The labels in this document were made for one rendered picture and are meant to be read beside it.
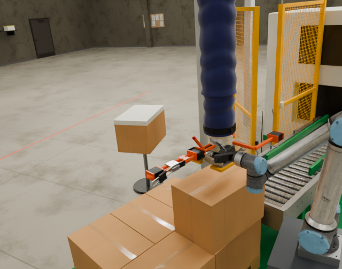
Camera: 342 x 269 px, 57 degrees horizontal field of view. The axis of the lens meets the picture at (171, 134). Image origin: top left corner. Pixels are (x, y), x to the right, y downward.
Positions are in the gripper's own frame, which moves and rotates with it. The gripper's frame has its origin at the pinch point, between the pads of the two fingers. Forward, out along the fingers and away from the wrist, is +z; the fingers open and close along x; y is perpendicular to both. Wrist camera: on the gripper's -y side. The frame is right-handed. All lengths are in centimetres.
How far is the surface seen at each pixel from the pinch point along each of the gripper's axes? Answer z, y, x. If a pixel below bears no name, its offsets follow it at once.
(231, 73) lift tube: 3.7, 26.8, 41.4
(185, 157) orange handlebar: 13.3, -7.6, -6.7
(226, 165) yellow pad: 1.9, 19.3, -19.0
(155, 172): 11.7, -34.0, -5.8
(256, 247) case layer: -3, 51, -107
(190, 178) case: 32, 13, -38
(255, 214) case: -5, 45, -70
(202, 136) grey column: 125, 128, -65
